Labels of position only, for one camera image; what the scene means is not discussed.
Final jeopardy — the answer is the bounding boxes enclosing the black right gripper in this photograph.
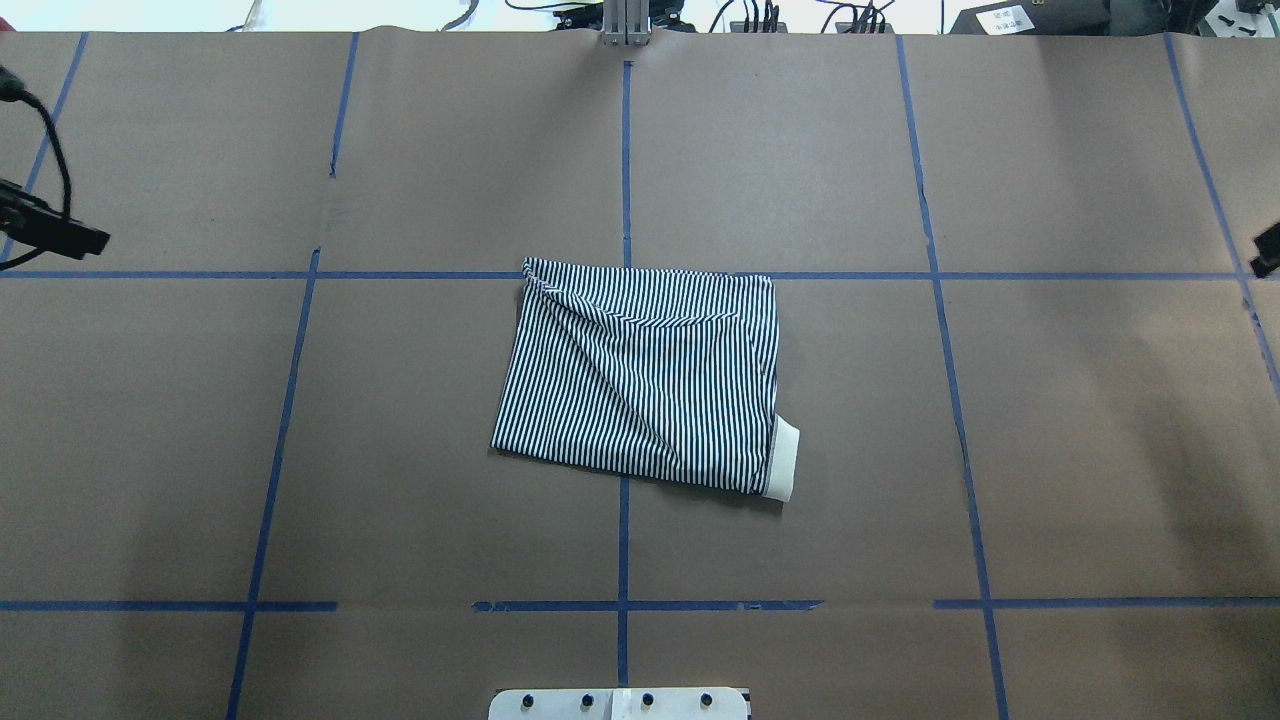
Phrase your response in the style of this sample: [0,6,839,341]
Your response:
[1251,222,1280,279]

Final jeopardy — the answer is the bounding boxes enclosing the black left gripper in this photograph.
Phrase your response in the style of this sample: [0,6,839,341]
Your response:
[1,179,110,260]

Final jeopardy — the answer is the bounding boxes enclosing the blue white striped polo shirt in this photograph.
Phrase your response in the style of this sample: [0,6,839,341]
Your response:
[492,258,800,502]

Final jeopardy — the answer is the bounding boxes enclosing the black power supply box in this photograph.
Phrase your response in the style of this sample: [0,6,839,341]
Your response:
[946,1,1111,36]

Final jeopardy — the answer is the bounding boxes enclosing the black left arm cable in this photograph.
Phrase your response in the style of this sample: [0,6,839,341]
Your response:
[0,64,76,273]

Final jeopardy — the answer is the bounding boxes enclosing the aluminium frame post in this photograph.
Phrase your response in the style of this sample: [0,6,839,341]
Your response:
[600,0,652,47]

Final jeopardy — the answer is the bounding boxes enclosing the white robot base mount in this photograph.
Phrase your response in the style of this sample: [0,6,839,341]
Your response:
[486,685,753,719]

